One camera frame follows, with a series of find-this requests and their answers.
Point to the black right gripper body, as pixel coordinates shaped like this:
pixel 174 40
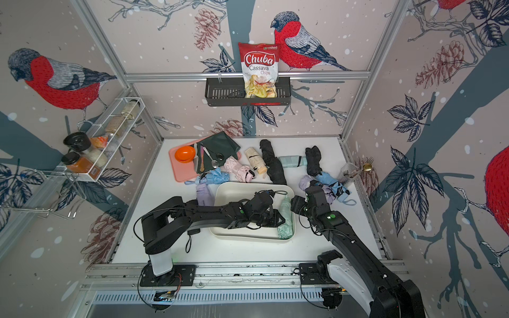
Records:
pixel 302 207

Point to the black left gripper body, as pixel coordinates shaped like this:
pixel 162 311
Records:
pixel 269 219

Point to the lavender umbrella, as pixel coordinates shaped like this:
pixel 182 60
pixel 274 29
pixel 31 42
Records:
pixel 204 196
pixel 307 181

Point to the mint green umbrella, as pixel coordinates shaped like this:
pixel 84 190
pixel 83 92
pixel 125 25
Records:
pixel 286 230

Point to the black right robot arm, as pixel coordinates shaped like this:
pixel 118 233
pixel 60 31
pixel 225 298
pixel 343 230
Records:
pixel 379 291

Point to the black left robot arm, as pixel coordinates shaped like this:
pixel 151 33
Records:
pixel 164 225

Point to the cream plastic storage box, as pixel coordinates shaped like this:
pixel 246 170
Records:
pixel 241 228

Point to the pink folded umbrella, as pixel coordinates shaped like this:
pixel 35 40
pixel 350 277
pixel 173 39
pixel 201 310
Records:
pixel 243 173

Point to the long black folded umbrella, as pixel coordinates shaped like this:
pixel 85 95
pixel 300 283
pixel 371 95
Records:
pixel 275 170

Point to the beige folded umbrella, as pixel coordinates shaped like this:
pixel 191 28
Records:
pixel 256 161

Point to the clear cutlery holder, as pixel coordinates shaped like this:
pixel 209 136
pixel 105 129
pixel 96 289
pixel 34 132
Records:
pixel 350 171

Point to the metal spoon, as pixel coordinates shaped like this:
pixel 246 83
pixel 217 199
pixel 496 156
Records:
pixel 213 161

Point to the dark green cloth pouch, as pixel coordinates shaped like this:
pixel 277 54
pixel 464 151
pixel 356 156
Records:
pixel 221 146

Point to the pink plastic tray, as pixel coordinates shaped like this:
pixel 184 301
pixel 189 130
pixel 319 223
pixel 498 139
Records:
pixel 182 172

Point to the orange bowl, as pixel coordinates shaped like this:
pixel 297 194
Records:
pixel 185 154

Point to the red cassava chips bag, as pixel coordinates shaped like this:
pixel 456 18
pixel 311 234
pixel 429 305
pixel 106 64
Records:
pixel 260 69

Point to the orange spice jar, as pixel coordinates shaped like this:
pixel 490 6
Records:
pixel 77 163

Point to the black lid jar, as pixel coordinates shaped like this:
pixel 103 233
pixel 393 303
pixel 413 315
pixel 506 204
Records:
pixel 78 141

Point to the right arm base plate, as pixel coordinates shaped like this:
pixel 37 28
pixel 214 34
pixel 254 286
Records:
pixel 310 274

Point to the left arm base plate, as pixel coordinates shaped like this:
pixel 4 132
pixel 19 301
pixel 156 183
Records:
pixel 180 275

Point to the white wire wall rack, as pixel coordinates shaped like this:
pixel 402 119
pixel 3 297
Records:
pixel 107 136

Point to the wire hook rack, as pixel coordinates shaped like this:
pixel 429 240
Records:
pixel 42 193

